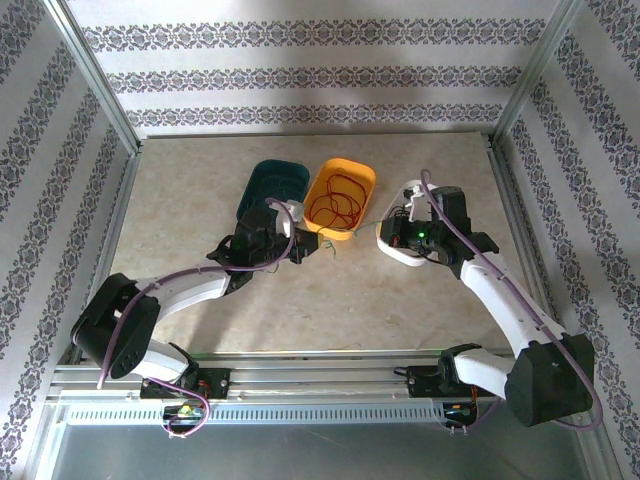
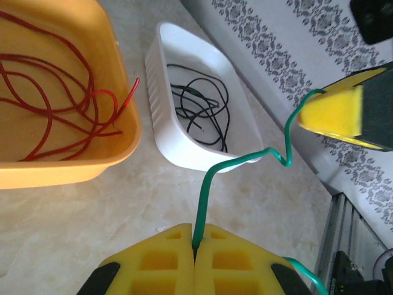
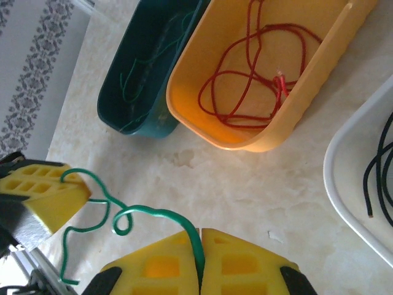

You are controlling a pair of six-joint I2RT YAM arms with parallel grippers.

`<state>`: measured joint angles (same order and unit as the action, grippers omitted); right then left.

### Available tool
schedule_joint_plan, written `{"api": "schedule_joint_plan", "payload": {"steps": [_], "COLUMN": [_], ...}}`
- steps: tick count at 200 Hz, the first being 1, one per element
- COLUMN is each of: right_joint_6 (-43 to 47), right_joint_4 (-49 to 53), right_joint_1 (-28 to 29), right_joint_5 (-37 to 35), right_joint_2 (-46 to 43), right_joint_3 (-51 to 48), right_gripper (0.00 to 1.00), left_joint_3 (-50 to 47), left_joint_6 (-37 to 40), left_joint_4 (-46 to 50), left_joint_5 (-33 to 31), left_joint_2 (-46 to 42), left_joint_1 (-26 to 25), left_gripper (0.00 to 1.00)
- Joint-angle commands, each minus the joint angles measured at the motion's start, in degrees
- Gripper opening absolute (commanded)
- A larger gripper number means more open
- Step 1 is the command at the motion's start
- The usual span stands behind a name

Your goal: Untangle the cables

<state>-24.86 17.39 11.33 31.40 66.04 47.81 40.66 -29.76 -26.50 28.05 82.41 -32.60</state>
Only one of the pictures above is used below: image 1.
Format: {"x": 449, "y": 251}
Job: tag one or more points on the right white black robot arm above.
{"x": 500, "y": 305}

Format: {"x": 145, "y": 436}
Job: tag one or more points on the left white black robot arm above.
{"x": 195, "y": 292}

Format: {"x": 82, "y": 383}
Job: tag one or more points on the white plastic bin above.
{"x": 400, "y": 257}

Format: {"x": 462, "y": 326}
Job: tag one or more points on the dark green plastic bin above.
{"x": 260, "y": 180}

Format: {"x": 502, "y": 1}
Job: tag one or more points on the orange plastic bin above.
{"x": 345, "y": 166}

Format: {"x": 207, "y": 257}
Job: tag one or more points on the grey metal sheet shelf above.
{"x": 320, "y": 455}

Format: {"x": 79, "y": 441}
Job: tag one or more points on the right aluminium side rail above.
{"x": 520, "y": 225}

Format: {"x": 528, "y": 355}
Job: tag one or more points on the aluminium side rail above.
{"x": 117, "y": 220}
{"x": 520, "y": 225}

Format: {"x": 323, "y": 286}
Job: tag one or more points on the aluminium cross rail frame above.
{"x": 310, "y": 380}

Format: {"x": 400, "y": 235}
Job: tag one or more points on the left aluminium side rail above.
{"x": 117, "y": 220}

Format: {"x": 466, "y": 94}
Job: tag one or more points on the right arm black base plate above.
{"x": 420, "y": 382}

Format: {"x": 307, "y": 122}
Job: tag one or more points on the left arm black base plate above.
{"x": 220, "y": 382}

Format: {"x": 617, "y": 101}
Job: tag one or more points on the right aluminium corner post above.
{"x": 535, "y": 65}

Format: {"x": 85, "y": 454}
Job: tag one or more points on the aluminium corner post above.
{"x": 535, "y": 65}
{"x": 95, "y": 80}

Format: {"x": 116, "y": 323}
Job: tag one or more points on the left aluminium corner post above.
{"x": 95, "y": 80}

